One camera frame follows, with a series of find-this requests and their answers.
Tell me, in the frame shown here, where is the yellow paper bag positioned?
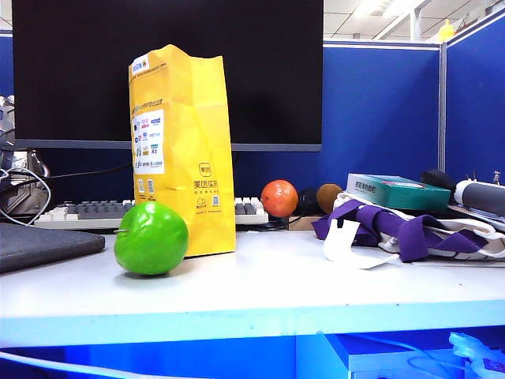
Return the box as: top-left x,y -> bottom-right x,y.
128,43 -> 237,258

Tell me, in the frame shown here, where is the large green apple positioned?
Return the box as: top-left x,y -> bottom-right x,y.
114,201 -> 189,276

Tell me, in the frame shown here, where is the purple white tote bag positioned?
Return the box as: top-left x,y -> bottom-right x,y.
311,189 -> 505,270

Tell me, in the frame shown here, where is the clear plastic bag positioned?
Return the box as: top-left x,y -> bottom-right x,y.
448,331 -> 505,379

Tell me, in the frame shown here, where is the orange fruit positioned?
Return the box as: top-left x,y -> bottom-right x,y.
260,179 -> 300,217

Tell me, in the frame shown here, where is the brown kiwi fruit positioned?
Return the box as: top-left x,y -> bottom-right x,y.
316,183 -> 344,214

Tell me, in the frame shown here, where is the blue office partition panel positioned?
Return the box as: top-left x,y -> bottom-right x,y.
445,6 -> 505,183
322,39 -> 442,190

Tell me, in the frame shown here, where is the teal white box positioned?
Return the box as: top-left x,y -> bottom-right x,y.
346,172 -> 453,211

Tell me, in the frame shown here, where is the white grey keyboard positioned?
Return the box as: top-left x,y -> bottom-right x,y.
34,196 -> 269,231

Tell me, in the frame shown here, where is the black computer mouse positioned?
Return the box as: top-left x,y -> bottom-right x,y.
420,168 -> 458,194

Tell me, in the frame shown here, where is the black computer monitor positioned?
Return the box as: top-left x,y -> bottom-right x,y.
11,0 -> 324,153

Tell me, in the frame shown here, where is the dark grey felt pad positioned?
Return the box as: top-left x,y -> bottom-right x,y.
0,221 -> 107,274

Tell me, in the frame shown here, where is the grey white cylindrical device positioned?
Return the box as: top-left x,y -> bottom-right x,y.
453,178 -> 505,217

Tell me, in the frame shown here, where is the silver metallic object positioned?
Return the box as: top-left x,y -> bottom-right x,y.
0,148 -> 51,216

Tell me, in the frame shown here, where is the yellow rubber duck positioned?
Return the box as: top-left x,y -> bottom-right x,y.
437,18 -> 455,40

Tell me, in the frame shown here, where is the thin black cable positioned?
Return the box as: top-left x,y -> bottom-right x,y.
37,162 -> 133,182

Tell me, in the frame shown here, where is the white cable under desk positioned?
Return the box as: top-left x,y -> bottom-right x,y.
0,351 -> 159,379

